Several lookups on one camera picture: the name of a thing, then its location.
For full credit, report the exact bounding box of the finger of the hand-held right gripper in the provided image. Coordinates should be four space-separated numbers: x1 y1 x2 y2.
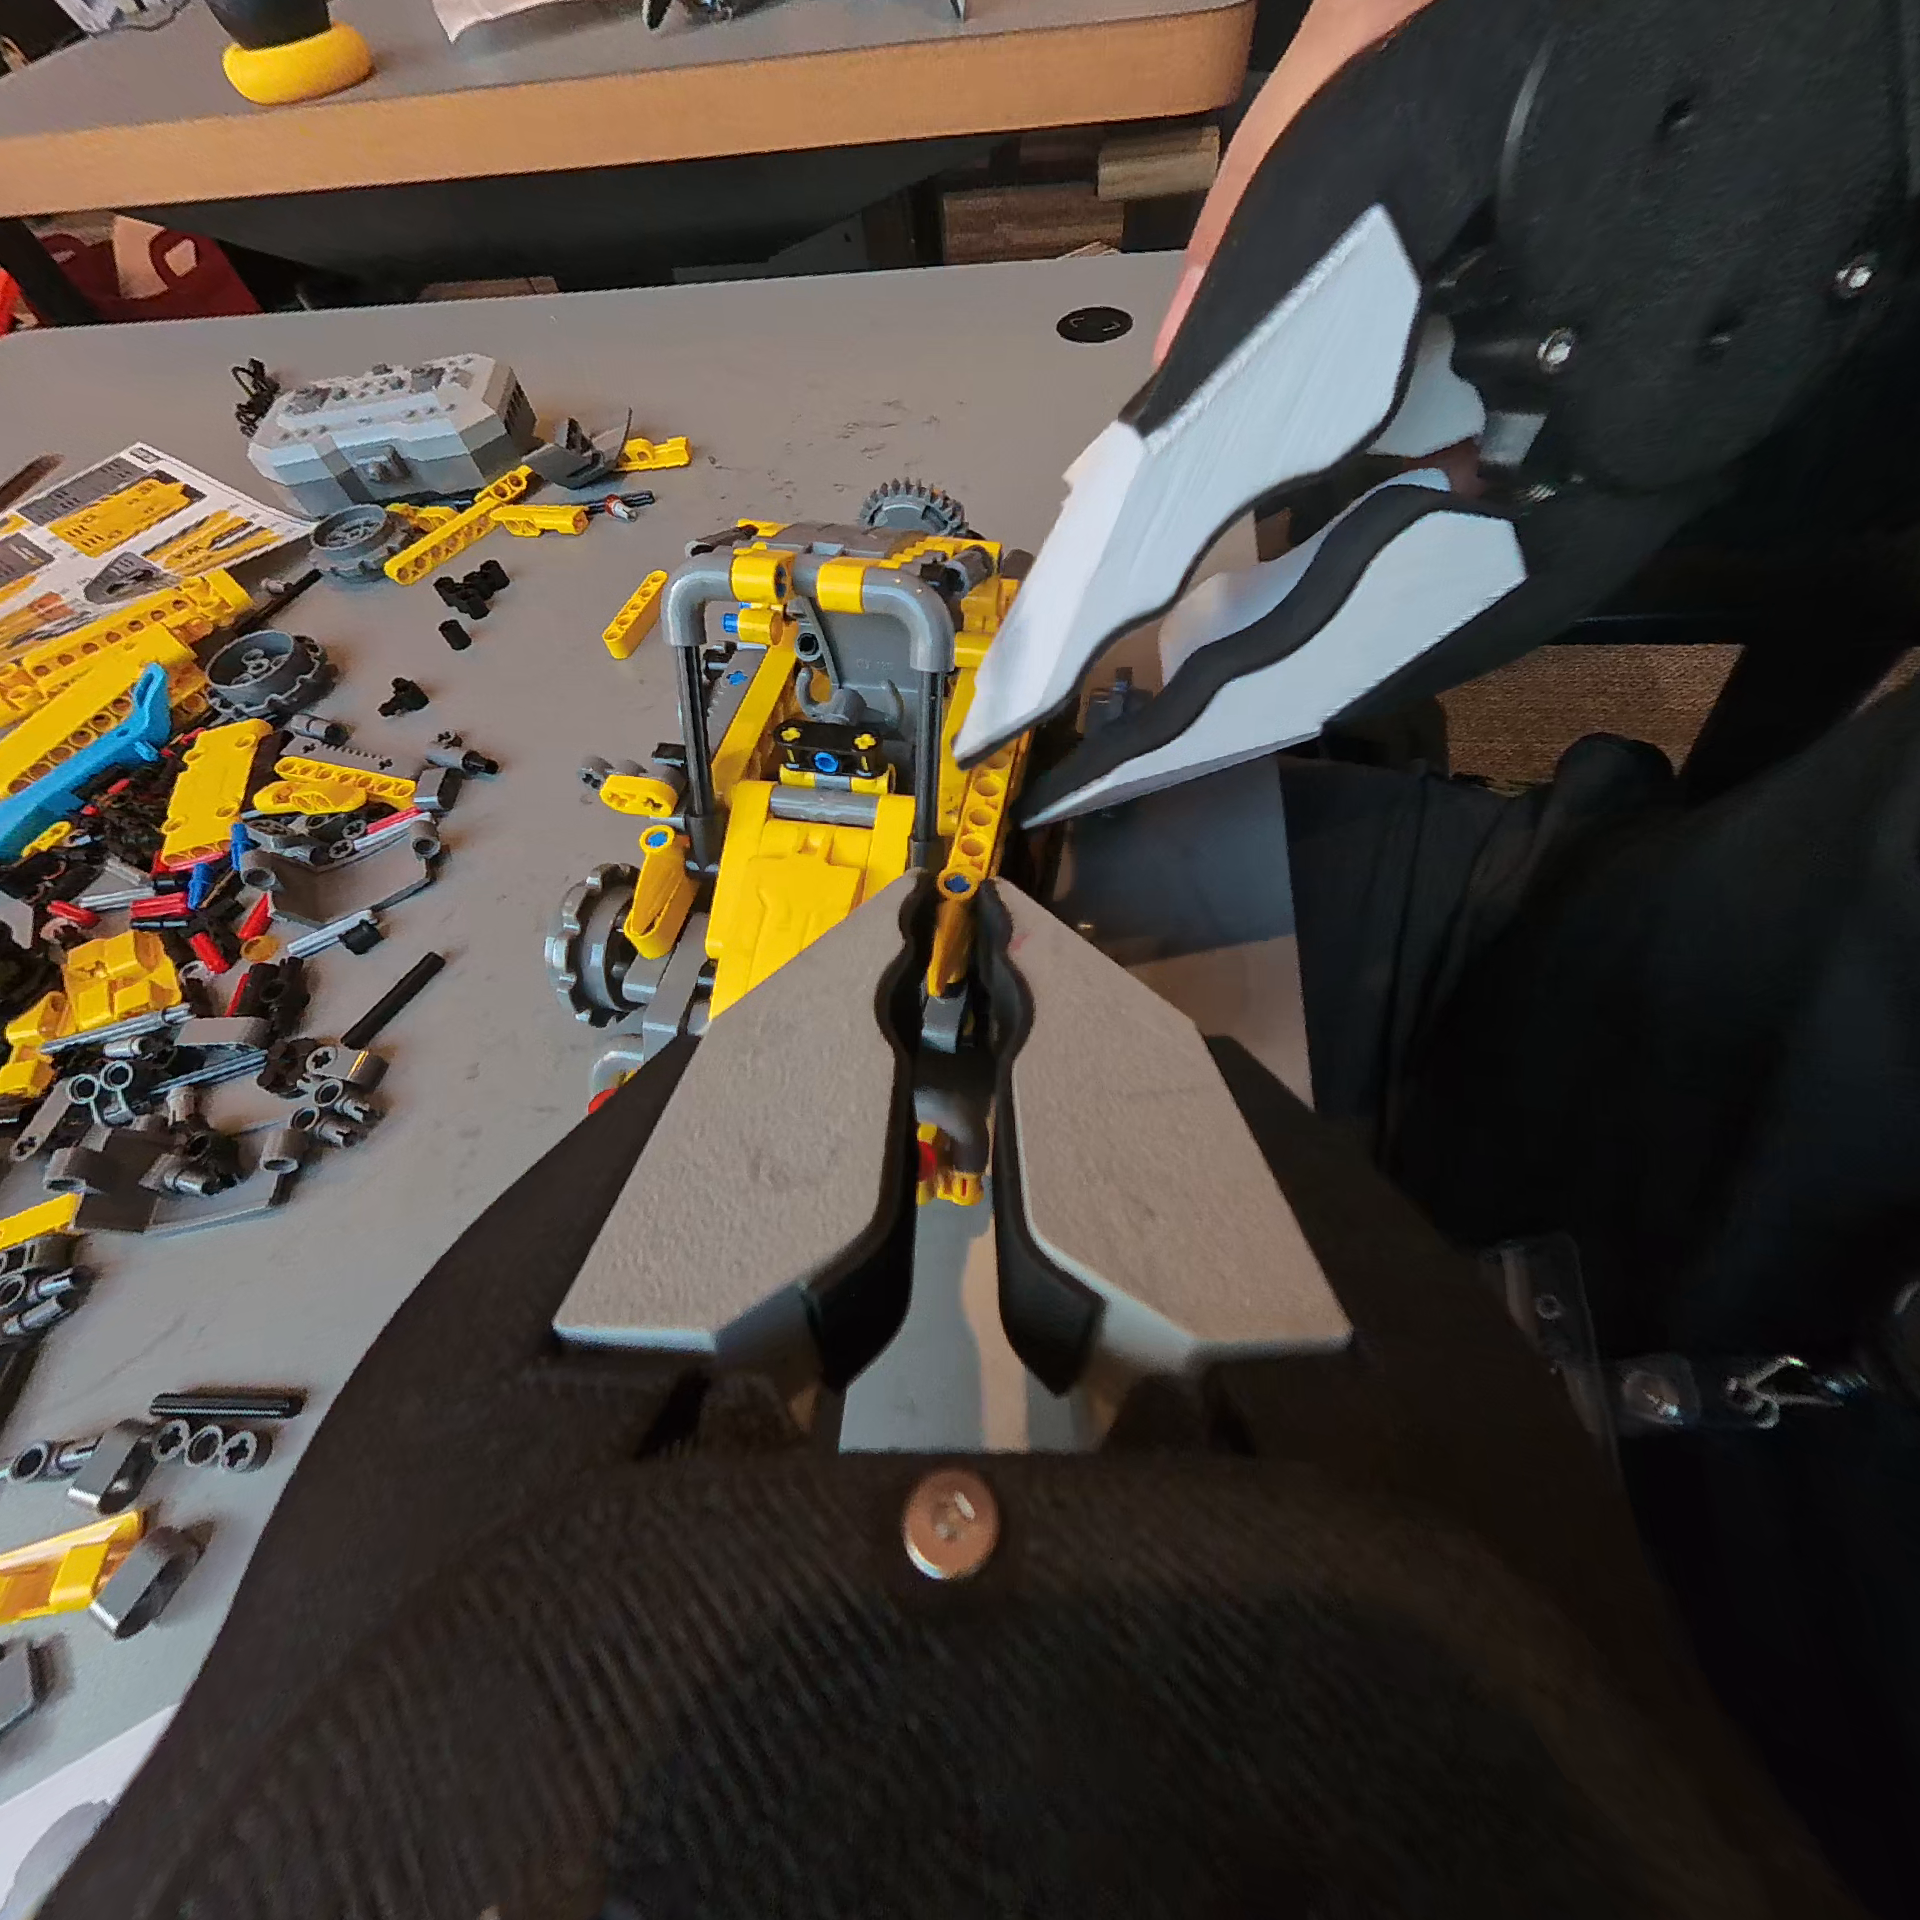
951 205 1490 766
1019 464 1531 832

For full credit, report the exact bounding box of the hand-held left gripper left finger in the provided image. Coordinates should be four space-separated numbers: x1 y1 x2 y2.
550 873 924 1390

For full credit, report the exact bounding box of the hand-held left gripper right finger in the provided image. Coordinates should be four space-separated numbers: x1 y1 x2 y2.
982 882 1355 1397

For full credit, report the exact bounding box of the yellow brick toy car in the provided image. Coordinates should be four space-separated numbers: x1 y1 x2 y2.
545 478 1115 1204

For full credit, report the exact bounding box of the long yellow brick beam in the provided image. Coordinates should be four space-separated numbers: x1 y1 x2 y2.
922 734 1037 1002

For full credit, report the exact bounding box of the grey desk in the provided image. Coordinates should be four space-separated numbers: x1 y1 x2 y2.
0 252 1325 1906

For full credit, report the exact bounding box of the person's right hand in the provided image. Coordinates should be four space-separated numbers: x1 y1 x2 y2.
1159 0 1438 360

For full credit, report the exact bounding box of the badge card holder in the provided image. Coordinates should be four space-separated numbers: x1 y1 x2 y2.
1486 1236 1626 1481

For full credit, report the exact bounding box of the dark grey curved panel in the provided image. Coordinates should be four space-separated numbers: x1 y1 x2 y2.
523 412 633 492

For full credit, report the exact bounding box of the pile of small brick parts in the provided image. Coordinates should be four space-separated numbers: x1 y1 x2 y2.
0 660 505 1728

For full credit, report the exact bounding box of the wood rimmed grey table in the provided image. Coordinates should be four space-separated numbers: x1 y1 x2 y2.
0 0 1257 221

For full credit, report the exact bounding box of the yellow angled brick beam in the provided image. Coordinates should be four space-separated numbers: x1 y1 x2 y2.
383 464 537 585

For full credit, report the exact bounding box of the black toy wheel hub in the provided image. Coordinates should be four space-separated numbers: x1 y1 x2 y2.
203 629 334 721

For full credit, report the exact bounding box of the grey brick battery box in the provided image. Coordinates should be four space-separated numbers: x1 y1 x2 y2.
246 354 540 521

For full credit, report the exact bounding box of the bundle of yellow beams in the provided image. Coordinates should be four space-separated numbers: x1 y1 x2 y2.
0 568 259 797

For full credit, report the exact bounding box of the yellow grey sticker sheet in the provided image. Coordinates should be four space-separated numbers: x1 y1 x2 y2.
0 444 310 664

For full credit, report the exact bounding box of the black ball on yellow ring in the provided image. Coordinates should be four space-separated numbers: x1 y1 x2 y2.
209 0 375 107

